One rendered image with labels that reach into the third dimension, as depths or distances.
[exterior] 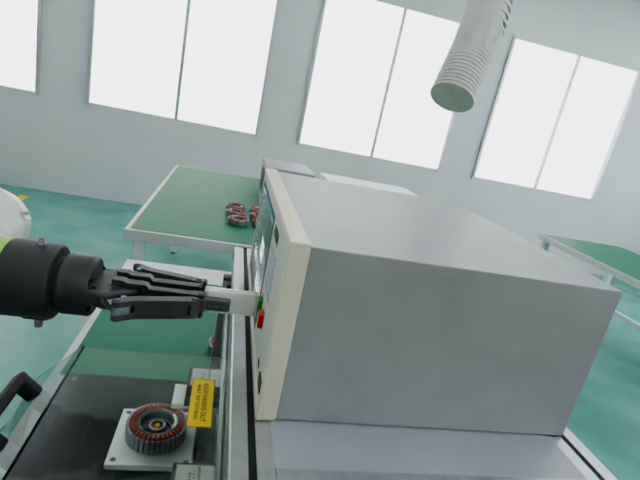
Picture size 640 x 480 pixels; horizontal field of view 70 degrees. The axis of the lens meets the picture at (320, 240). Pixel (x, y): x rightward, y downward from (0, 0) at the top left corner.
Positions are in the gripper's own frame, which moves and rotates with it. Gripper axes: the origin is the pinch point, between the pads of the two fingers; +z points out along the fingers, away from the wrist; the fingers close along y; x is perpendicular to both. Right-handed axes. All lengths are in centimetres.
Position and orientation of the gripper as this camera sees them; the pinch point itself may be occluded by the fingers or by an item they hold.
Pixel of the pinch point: (230, 301)
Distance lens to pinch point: 62.2
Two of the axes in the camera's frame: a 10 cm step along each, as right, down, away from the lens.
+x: 2.0, -9.4, -2.7
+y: 1.6, 3.1, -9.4
